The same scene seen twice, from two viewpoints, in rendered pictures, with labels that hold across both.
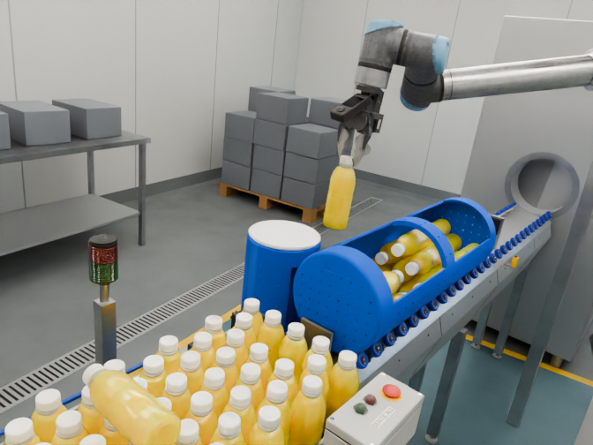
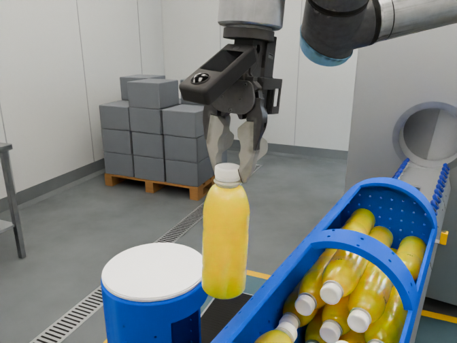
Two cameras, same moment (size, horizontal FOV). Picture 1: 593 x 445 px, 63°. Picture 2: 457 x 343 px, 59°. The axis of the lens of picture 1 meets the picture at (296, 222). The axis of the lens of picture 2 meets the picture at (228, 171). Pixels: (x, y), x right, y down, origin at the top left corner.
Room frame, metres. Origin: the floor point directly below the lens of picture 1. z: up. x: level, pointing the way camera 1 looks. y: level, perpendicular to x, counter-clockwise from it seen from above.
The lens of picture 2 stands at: (0.77, -0.06, 1.62)
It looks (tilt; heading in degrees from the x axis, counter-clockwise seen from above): 18 degrees down; 354
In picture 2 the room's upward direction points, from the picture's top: straight up
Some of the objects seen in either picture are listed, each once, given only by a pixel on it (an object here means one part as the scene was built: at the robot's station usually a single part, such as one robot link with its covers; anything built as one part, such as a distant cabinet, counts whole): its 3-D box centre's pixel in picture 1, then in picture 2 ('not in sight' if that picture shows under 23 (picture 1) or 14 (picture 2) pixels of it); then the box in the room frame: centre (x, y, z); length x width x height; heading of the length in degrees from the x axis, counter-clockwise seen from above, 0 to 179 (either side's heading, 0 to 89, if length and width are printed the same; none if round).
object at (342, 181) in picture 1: (340, 194); (225, 235); (1.33, -0.11, 1.33); 0.07 x 0.07 x 0.19
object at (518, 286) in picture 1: (509, 314); not in sight; (2.67, -1.37, 0.31); 0.06 x 0.06 x 0.63; 53
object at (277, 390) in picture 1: (277, 390); not in sight; (0.77, 0.00, 1.09); 0.04 x 0.04 x 0.02
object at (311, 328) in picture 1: (315, 344); not in sight; (1.09, -0.09, 0.99); 0.10 x 0.02 x 0.12; 53
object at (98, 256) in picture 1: (103, 251); not in sight; (1.00, 0.43, 1.23); 0.06 x 0.06 x 0.04
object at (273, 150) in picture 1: (288, 149); (166, 132); (5.33, 0.19, 0.59); 1.20 x 0.80 x 1.19; 61
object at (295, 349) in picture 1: (291, 365); not in sight; (0.99, -0.03, 0.99); 0.07 x 0.07 x 0.19
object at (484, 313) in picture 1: (487, 305); not in sight; (2.76, -1.26, 0.31); 0.06 x 0.06 x 0.63; 53
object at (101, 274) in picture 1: (103, 268); not in sight; (1.00, 0.43, 1.18); 0.06 x 0.06 x 0.05
